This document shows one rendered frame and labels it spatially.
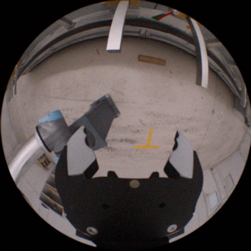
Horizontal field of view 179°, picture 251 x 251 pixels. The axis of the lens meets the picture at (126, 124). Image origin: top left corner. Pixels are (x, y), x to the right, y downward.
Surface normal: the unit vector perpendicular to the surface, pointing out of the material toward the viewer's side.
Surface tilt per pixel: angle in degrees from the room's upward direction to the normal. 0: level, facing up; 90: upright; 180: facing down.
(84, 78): 0
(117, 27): 0
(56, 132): 60
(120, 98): 0
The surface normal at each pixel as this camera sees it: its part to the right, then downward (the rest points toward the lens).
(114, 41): -0.04, 0.47
